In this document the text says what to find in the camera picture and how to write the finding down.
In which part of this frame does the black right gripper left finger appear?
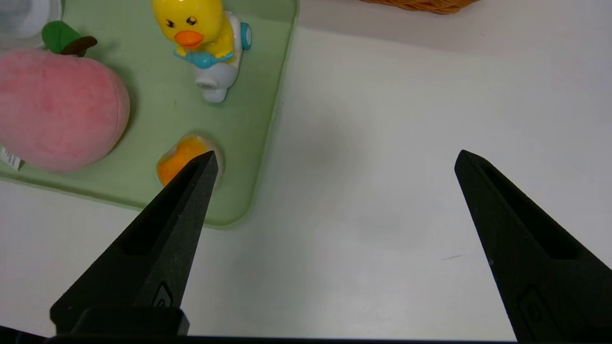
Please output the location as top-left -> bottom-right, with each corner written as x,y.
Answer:
50,150 -> 219,336

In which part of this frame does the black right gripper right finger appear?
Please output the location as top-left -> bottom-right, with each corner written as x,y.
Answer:
454,150 -> 612,342

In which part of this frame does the fried egg toy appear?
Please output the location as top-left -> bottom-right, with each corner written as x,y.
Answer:
157,134 -> 224,189

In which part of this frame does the pink plush peach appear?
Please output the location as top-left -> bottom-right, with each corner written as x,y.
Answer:
0,21 -> 131,173

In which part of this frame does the white round plastic container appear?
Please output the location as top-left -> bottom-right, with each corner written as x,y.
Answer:
0,0 -> 64,41

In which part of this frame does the orange wicker basket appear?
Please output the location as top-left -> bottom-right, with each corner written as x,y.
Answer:
359,0 -> 481,15

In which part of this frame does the light green plastic tray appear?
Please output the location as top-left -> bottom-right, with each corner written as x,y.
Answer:
0,0 -> 299,227

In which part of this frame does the yellow duck scooter toy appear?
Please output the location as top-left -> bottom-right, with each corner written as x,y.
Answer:
153,0 -> 252,104

